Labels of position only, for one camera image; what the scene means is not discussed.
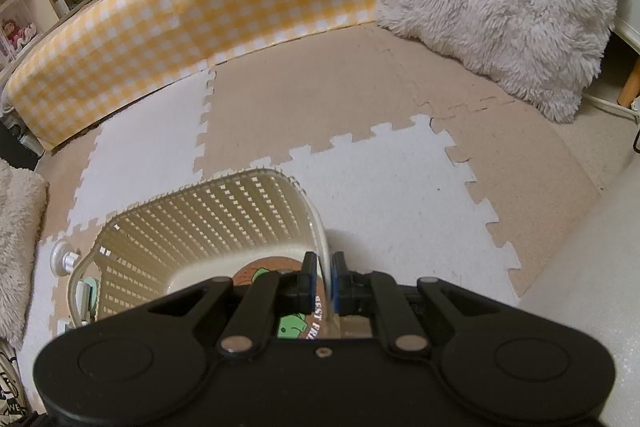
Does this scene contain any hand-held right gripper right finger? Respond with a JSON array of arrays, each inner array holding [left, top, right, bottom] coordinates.
[[331, 252, 502, 361]]

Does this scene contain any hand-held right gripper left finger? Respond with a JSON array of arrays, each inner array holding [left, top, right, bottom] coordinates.
[[148, 251, 321, 356]]

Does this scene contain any clear printed glass jar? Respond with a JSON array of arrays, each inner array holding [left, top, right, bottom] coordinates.
[[231, 258, 335, 340]]

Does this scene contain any cream plastic lattice basket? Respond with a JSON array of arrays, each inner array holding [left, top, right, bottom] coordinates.
[[67, 168, 333, 338]]

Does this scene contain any beige and white foam puzzle mat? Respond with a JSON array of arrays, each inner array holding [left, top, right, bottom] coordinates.
[[20, 24, 603, 343]]

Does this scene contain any mint green plastic item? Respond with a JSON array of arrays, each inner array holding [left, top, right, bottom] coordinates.
[[75, 277, 101, 324]]

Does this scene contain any white suction hook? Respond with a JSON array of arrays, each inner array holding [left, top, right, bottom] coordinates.
[[50, 240, 81, 277]]

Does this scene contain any yellow checkered padded panel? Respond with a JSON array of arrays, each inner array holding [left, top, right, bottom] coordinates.
[[2, 0, 403, 152]]

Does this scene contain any fluffy beige blanket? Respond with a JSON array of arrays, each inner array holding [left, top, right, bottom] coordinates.
[[0, 158, 50, 350]]

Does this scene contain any printed bag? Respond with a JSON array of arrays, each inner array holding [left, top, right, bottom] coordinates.
[[0, 339, 34, 419]]

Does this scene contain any fluffy white pillow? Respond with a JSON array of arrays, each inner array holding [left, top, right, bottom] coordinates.
[[375, 0, 639, 124]]

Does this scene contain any dark storage bin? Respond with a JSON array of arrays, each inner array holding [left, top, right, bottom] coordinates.
[[0, 106, 47, 171]]

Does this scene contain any white table with wooden leg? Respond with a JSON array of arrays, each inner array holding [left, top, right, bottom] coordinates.
[[612, 14, 640, 108]]

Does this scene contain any doll picture box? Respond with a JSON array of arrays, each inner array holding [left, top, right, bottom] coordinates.
[[0, 0, 42, 64]]

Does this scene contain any white cable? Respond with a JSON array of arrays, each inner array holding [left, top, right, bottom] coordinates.
[[582, 93, 640, 120]]

